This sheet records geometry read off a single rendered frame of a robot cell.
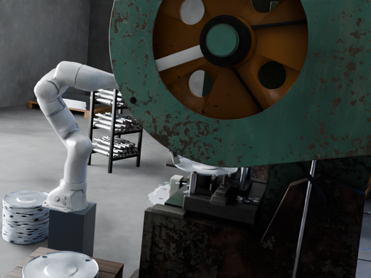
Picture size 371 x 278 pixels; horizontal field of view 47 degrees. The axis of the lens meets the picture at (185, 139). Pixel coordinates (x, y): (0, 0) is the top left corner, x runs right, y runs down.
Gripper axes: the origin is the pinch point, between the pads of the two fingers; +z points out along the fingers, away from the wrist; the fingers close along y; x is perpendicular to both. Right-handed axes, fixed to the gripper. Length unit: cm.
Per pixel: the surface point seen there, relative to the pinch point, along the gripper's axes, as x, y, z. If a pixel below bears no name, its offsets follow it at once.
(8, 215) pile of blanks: -100, -82, 29
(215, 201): 7.2, 28.1, 13.7
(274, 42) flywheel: 36, 48, -42
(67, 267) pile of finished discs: -57, 18, 24
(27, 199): -88, -90, 26
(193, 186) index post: 1.8, 17.1, 9.5
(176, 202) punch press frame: -6.1, 10.8, 16.4
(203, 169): 9.7, 6.4, 8.0
